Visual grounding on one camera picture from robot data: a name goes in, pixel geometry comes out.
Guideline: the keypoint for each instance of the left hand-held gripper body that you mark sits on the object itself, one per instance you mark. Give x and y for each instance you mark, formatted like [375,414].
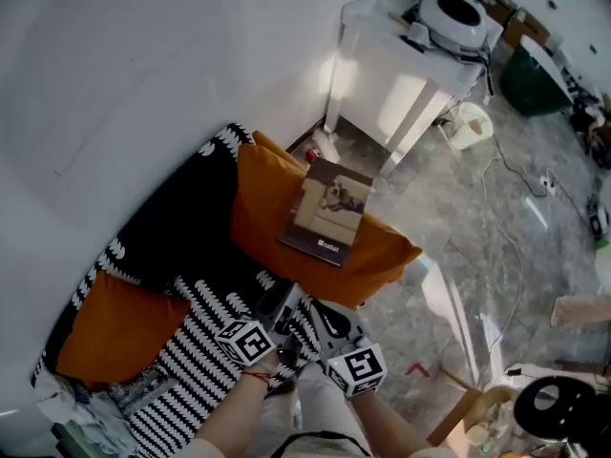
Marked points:
[260,327]

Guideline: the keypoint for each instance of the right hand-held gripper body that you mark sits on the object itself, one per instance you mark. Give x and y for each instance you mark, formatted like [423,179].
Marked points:
[351,346]

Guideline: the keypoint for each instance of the book with sofa cover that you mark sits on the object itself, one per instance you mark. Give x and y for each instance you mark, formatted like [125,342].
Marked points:
[329,210]

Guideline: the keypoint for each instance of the person's right forearm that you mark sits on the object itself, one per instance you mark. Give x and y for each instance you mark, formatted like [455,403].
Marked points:
[382,422]

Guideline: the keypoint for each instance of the person's left forearm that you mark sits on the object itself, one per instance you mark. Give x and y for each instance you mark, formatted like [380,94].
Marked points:
[234,413]

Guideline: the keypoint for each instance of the person's legs in light trousers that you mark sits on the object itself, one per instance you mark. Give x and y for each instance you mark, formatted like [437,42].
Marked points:
[315,413]

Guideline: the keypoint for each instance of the black and white patterned sofa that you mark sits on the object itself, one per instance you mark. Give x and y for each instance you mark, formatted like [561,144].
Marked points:
[191,275]

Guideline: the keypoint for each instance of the large orange cushion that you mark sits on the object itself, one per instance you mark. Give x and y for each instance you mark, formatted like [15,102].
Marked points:
[315,236]

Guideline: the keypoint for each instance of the small orange cushion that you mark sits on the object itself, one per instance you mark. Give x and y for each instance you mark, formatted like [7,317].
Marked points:
[119,332]

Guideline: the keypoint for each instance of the small red object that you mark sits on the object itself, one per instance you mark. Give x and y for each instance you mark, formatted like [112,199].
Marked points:
[312,153]

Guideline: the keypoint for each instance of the grey crumpled cloth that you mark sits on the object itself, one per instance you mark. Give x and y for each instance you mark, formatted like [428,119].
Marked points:
[95,413]

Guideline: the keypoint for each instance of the black round device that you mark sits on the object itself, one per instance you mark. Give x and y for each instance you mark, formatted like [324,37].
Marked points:
[556,406]

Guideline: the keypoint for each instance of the white plastic bucket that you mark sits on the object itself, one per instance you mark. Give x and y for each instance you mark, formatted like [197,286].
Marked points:
[470,124]

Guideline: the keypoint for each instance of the white side table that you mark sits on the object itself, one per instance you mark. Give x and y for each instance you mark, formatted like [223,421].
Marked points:
[396,79]

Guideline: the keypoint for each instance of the green bin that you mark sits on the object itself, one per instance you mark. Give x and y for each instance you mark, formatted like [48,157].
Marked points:
[530,84]

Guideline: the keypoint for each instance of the white round appliance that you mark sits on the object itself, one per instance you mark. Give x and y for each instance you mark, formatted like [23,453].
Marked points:
[453,17]

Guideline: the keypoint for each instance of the cardboard box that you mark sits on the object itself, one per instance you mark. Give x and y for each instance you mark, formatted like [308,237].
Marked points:
[518,17]

